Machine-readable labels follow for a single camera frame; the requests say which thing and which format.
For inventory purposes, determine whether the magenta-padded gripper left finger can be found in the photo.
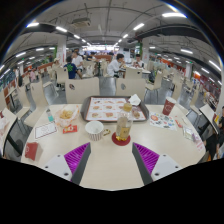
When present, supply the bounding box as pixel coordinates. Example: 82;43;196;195
42;142;92;186

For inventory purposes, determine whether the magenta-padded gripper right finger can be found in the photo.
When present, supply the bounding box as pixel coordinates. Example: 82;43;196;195
131;142;183;186

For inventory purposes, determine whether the clear bottle with tan cap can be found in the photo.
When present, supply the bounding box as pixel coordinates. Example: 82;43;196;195
115;102;134;142

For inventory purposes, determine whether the red sauce packet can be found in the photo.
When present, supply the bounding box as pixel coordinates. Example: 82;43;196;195
62;124;79;135

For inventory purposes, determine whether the white ribbed paper cup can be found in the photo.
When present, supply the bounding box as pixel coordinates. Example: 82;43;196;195
84;120;105;142

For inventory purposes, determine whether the flat round red coaster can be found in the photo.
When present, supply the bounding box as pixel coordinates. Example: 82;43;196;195
111;131;132;147

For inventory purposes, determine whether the colourful sticker sheet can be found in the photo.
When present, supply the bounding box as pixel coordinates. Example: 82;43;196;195
148;111;178;132

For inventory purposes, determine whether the white printed card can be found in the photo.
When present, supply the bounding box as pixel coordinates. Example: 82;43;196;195
34;121;58;140

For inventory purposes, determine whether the paper food bag with fries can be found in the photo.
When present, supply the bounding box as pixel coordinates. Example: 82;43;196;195
54;104;81;128

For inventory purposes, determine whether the dark plastic food tray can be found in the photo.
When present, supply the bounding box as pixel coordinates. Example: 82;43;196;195
80;95;150;124

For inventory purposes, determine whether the small blue sanitizer bottle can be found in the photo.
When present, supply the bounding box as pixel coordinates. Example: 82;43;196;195
45;108;55;123

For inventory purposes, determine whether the pale printed paper sheet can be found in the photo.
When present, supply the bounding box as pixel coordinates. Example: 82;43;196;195
191;133;206;152

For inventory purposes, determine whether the red paper drink cup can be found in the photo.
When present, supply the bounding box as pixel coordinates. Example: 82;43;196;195
161;96;177;117

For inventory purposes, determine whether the printed paper tray liner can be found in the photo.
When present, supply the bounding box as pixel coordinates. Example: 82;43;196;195
84;97;147;122

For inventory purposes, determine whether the crumpled white napkin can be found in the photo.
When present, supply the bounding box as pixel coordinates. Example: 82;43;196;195
127;93;142;107

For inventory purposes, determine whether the person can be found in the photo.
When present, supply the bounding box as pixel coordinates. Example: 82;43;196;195
106;53;126;78
63;55;79;80
132;53;145;69
203;106;224;161
71;50;85;71

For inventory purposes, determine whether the beige chair with oval hole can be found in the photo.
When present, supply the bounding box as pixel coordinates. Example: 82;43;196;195
115;77;147;101
64;77;101;104

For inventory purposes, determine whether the group of beige chairs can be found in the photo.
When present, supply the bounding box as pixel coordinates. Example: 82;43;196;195
13;59;214;131

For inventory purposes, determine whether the black-edged white table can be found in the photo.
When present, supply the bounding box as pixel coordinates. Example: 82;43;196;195
198;103;221;138
0;107;18;158

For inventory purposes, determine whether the ceiling air conditioner unit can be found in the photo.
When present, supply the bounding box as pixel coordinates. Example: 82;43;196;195
70;17;92;28

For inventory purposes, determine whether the group of ceiling lights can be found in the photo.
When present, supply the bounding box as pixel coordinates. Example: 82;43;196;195
0;11;221;81

